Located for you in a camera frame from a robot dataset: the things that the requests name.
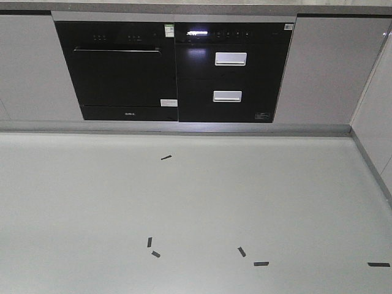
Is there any lower silver drawer handle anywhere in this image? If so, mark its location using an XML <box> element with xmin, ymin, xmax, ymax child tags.
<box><xmin>213</xmin><ymin>91</ymin><xmax>242</xmax><ymax>103</ymax></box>

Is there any black drawer sterilizer cabinet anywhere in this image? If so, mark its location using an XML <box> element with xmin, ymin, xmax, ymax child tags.
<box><xmin>175</xmin><ymin>20</ymin><xmax>295</xmax><ymax>123</ymax></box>

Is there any black built-in dishwasher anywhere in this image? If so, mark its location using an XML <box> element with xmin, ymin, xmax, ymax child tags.
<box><xmin>55</xmin><ymin>21</ymin><xmax>178</xmax><ymax>121</ymax></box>

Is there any upper silver drawer handle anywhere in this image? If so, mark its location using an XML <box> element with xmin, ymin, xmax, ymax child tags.
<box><xmin>214</xmin><ymin>52</ymin><xmax>247</xmax><ymax>66</ymax></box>

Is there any silver drawer handle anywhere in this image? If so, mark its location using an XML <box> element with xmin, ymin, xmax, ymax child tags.
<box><xmin>214</xmin><ymin>52</ymin><xmax>247</xmax><ymax>66</ymax></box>
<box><xmin>213</xmin><ymin>91</ymin><xmax>242</xmax><ymax>103</ymax></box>

